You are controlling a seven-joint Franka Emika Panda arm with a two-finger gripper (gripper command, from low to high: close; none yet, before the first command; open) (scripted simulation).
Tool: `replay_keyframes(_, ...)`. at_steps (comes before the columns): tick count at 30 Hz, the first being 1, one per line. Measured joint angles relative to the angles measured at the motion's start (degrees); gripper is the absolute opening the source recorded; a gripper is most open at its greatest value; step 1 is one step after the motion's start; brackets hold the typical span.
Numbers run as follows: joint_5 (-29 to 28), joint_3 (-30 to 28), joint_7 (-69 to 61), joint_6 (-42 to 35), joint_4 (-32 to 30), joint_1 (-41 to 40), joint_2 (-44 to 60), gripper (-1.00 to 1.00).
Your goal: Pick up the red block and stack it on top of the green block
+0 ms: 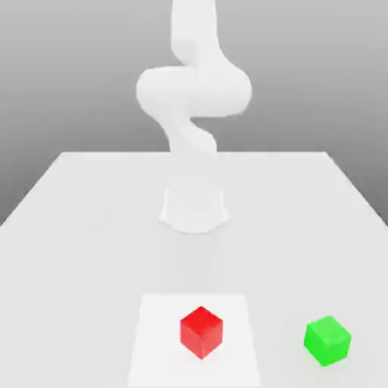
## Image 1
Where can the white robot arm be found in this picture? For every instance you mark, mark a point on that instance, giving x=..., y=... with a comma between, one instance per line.
x=194, y=91

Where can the small red cube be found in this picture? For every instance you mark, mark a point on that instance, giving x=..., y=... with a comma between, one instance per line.
x=201, y=332

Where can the small green cube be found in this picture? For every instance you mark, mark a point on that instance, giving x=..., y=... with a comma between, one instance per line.
x=328, y=340

